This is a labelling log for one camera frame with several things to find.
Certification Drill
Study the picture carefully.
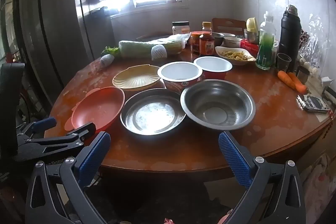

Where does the dark grey refrigerator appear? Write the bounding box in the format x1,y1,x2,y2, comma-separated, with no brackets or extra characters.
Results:
20,0,116,109

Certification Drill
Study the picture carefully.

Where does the clear jar with black lid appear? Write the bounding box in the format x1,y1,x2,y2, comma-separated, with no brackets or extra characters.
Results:
172,21,190,36

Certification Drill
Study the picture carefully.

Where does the red tissue box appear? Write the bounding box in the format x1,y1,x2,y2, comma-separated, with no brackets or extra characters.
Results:
240,39,260,56

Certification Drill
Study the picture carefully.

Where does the wrapped napa cabbage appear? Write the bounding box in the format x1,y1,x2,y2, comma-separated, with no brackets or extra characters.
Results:
118,34,191,59

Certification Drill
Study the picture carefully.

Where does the clear bottle with green liquid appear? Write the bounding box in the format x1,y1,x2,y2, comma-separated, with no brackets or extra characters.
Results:
255,11,276,70

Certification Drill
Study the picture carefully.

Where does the fruit in white foam net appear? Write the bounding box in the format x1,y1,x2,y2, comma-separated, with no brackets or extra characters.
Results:
100,54,115,66
151,45,168,61

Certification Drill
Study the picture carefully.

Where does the white ceramic bowl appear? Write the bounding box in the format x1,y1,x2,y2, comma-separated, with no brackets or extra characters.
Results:
223,36,242,48

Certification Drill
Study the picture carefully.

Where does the wooden chair with panel back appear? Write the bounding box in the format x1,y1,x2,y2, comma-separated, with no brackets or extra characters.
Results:
211,18,247,35

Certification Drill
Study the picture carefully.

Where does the stainless steel plate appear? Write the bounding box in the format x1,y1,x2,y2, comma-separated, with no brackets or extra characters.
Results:
120,88,187,136

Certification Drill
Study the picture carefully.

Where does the small steel cup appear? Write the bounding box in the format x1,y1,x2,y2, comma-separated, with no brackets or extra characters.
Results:
297,66,310,84

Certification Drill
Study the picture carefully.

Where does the floral cloth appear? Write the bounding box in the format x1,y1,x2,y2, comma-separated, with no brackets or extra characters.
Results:
299,153,336,224

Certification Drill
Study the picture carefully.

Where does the white dish of food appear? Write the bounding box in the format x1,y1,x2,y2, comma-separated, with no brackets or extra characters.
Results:
215,46,257,65

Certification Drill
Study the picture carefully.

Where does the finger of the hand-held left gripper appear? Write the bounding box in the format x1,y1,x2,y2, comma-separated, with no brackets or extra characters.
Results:
16,122,96,161
16,117,57,140

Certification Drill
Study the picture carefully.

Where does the cream shell-shaped plate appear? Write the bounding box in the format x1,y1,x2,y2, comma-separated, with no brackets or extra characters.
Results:
112,64,162,90

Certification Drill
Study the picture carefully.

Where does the red chili sauce jar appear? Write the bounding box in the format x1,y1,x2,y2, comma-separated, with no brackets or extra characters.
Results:
190,31,208,54

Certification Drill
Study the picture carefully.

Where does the small stainless steel bowl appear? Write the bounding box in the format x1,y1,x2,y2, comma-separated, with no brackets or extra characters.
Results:
211,32,225,46

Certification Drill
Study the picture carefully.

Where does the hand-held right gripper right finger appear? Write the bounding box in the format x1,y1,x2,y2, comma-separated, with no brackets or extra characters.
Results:
218,131,306,224

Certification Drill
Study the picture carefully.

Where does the large stainless steel bowl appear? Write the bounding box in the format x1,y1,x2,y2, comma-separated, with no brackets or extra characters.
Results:
180,79,256,131

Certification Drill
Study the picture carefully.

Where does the white paper bowl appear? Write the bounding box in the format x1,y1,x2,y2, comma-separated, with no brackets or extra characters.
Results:
193,56,233,81

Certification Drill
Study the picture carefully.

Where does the red paper noodle bowl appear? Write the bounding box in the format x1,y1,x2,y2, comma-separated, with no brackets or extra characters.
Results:
157,61,203,94

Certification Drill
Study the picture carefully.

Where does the dark sauce jar orange label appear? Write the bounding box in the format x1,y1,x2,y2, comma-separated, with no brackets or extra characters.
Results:
199,33,216,57

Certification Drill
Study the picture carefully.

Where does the yellow plastic cup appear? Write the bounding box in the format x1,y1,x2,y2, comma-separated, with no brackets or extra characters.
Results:
246,17,259,33

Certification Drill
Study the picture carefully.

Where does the orange plastic plate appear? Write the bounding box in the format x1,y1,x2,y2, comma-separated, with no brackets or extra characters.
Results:
64,87,126,132

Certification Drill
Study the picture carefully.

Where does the digital kitchen scale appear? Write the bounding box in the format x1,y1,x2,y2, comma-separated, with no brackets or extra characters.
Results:
297,94,331,113

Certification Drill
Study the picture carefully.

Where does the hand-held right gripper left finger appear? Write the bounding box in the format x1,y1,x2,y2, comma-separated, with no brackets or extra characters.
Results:
25,131,112,224

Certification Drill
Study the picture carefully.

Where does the wooden chair with curved back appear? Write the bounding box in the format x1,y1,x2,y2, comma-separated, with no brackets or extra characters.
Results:
136,31,174,41

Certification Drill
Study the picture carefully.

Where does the steel bowl holding yellow cup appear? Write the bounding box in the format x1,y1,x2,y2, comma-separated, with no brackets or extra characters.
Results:
244,29,260,44

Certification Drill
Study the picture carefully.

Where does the green lettuce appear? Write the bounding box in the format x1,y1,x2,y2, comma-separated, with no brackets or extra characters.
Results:
101,46,121,59

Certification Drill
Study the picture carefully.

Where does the clear plastic bag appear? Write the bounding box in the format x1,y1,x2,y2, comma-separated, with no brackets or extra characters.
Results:
299,14,328,67

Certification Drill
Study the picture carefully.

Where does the black thermos flask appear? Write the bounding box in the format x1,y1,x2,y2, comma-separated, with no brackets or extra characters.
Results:
278,5,301,62

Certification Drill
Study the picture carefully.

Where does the clear plastic cup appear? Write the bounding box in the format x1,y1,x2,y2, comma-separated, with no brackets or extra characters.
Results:
277,53,292,72

